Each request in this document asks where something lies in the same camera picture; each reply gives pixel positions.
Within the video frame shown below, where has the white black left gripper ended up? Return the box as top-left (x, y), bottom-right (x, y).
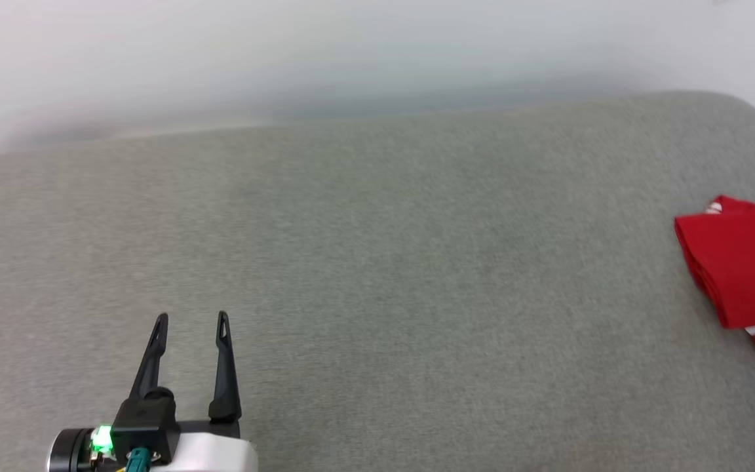
top-left (47, 311), bottom-right (260, 472)

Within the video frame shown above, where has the red t-shirt with white sleeves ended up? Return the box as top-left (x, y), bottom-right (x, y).
top-left (673, 195), bottom-right (755, 370)

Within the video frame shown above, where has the black cable with teal connector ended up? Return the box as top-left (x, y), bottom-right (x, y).
top-left (125, 447), bottom-right (157, 472)

